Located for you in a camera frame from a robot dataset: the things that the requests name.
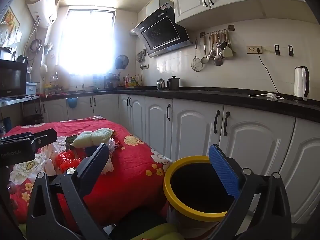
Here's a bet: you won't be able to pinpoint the red plastic bag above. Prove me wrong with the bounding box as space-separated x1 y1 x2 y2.
54 150 82 173

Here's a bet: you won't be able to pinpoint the dark patterned snack packet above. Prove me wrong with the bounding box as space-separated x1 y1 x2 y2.
65 135 77 151

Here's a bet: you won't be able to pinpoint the green knitted cloth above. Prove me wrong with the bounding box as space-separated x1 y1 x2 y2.
71 128 114 148

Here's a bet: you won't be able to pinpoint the yellow rimmed trash bin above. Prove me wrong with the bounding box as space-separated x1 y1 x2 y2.
163 155 234 233

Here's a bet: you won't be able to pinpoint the blue hanging holder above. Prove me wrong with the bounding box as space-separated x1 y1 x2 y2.
66 97 78 109

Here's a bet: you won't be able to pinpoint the black microwave oven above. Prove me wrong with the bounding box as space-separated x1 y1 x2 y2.
0 60 28 98

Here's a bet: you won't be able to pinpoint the red floral tablecloth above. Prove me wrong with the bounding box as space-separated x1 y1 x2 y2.
7 116 172 227

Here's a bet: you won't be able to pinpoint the black countertop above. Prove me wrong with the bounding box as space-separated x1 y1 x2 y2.
40 86 319 123

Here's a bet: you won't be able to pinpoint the white electric kettle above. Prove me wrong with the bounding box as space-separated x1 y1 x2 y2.
293 66 310 101

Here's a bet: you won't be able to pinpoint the white water heater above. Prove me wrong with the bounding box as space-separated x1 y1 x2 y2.
25 0 57 28

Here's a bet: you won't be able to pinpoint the small steel teapot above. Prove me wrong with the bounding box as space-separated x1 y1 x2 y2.
156 78 166 90

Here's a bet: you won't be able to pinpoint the dark metal teapot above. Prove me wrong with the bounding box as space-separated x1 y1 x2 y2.
167 76 180 90

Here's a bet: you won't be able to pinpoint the hanging steel ladle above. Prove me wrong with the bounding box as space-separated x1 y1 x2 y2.
201 35 209 64

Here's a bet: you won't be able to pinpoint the hanging green spatula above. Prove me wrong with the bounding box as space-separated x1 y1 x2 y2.
223 30 233 59

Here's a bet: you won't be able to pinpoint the black range hood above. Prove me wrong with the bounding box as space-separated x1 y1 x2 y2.
133 3 193 57

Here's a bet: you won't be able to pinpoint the upper white cabinets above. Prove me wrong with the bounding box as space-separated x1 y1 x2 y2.
174 0 317 29

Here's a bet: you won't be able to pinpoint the white charger with cable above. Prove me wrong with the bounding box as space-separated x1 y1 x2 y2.
249 93 285 101

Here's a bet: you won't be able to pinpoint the small wall fan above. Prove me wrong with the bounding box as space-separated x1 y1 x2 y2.
114 55 129 69

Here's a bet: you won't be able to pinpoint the hanging wire skimmer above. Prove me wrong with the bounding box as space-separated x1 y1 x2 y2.
191 38 203 72

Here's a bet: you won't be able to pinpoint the black kettle power cable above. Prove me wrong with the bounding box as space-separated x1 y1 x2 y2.
256 50 281 94

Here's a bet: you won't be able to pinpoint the wall power strip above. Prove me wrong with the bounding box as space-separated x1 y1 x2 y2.
246 46 263 54

